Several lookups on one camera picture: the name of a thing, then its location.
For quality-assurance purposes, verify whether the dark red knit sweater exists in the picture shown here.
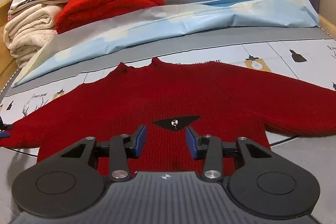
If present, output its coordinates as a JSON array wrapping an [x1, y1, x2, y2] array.
[[1, 58, 335, 172]]

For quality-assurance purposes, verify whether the cream folded blanket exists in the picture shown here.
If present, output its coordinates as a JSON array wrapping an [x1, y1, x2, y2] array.
[[3, 4, 63, 68]]

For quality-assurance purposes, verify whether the printed deer bed sheet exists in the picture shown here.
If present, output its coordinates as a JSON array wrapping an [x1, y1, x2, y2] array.
[[0, 36, 336, 159]]

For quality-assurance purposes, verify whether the bright red quilt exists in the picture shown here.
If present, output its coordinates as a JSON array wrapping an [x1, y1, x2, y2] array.
[[55, 0, 165, 34]]

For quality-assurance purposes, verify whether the light blue folded sheet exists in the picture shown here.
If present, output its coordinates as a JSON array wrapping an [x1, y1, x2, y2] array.
[[11, 0, 319, 87]]

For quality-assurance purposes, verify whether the wooden bed frame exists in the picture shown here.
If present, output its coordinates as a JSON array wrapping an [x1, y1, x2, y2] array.
[[319, 15, 336, 39]]

